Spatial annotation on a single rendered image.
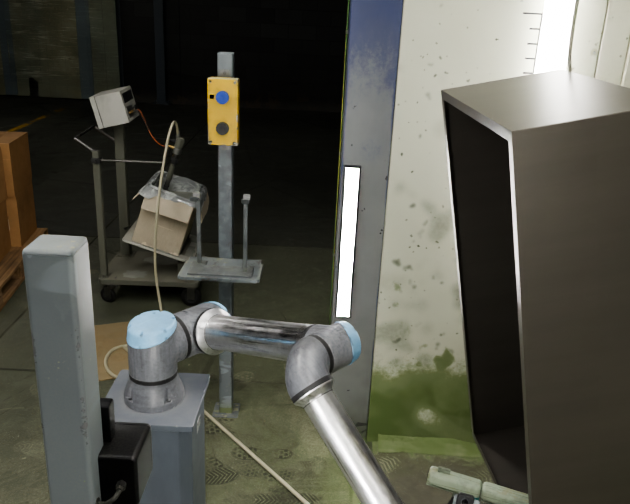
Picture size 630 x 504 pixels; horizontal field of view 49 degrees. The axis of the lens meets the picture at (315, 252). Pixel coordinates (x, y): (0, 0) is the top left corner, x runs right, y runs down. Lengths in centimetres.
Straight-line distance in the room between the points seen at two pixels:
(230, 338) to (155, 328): 23
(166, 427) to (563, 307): 120
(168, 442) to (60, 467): 142
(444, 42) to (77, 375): 205
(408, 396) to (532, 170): 170
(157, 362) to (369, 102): 118
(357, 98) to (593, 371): 131
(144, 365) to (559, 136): 135
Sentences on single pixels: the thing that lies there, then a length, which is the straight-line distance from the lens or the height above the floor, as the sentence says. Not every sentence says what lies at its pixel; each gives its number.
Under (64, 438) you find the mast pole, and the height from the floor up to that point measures 143.
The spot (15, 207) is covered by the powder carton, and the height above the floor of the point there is 43.
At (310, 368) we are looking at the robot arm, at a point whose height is 101.
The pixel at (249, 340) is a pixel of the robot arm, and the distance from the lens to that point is 202.
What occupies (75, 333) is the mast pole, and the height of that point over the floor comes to 155.
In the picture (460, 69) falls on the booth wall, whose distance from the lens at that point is 259.
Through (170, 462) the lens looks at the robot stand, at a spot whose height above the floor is 50.
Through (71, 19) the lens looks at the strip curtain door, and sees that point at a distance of 1218.
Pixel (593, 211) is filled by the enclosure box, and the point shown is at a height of 147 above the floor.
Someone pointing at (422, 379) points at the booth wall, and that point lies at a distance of 299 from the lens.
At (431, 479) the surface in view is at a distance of 213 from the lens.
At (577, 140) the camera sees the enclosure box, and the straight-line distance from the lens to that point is 153.
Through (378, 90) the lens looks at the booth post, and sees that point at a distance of 256.
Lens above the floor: 188
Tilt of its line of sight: 21 degrees down
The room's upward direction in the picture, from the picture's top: 3 degrees clockwise
